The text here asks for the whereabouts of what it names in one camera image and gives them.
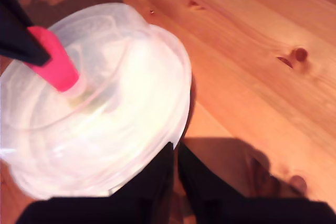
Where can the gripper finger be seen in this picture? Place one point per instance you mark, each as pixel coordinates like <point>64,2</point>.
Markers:
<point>202,184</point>
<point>13,1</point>
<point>155,182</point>
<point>18,40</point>

